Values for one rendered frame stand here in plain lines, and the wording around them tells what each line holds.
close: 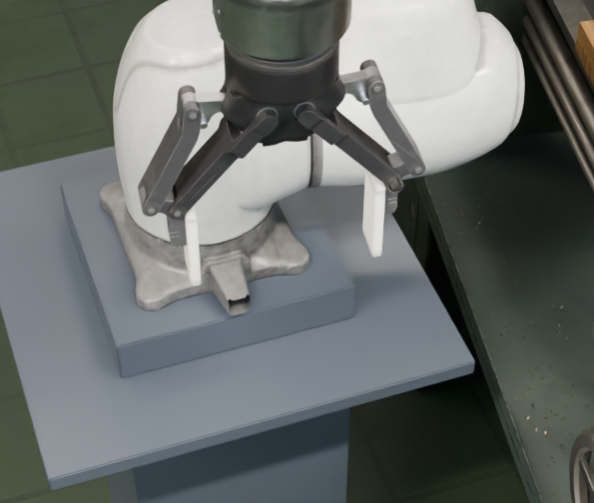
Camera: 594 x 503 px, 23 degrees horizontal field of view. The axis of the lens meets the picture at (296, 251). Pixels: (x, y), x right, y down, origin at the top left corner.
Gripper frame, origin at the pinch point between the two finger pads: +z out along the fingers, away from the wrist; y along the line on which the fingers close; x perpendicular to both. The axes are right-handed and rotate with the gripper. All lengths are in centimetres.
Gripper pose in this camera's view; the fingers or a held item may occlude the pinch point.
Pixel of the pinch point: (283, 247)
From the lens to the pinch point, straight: 107.2
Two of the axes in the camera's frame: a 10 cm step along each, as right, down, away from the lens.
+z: 0.0, 6.9, 7.2
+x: 2.2, 7.0, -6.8
